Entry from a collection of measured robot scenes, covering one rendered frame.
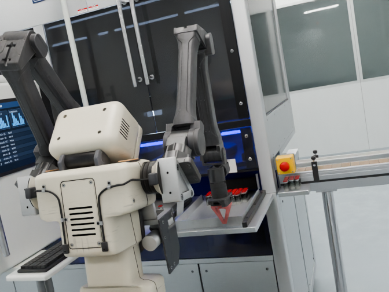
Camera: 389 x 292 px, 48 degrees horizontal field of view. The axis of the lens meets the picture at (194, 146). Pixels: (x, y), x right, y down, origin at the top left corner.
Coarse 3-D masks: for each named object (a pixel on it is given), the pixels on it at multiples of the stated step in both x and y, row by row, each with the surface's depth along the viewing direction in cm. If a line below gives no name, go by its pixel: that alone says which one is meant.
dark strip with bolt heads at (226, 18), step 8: (224, 0) 180; (224, 8) 181; (224, 16) 181; (224, 24) 182; (232, 24) 181; (224, 32) 183; (232, 32) 182; (232, 40) 182; (232, 48) 183; (232, 56) 183; (232, 64) 184; (232, 72) 185; (240, 72) 184; (232, 80) 185; (240, 80) 184; (240, 88) 185; (240, 96) 185; (240, 104) 186; (240, 112) 187
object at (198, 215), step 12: (192, 204) 182; (204, 204) 191; (252, 204) 172; (180, 216) 169; (192, 216) 176; (204, 216) 173; (216, 216) 170; (240, 216) 155; (180, 228) 163; (192, 228) 161
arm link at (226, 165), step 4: (224, 148) 152; (224, 152) 152; (200, 156) 153; (224, 156) 151; (200, 160) 153; (224, 160) 151; (204, 164) 153; (208, 164) 153; (212, 164) 152; (216, 164) 152; (220, 164) 151; (224, 164) 159; (228, 164) 162; (224, 168) 157; (228, 168) 160; (224, 172) 157; (228, 172) 161
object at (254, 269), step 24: (288, 216) 213; (288, 240) 204; (312, 240) 289; (72, 264) 229; (144, 264) 215; (192, 264) 207; (216, 264) 203; (240, 264) 199; (264, 264) 196; (312, 264) 275; (0, 288) 248; (24, 288) 242; (72, 288) 232; (168, 288) 213; (192, 288) 209; (216, 288) 205; (240, 288) 201; (264, 288) 198; (312, 288) 258
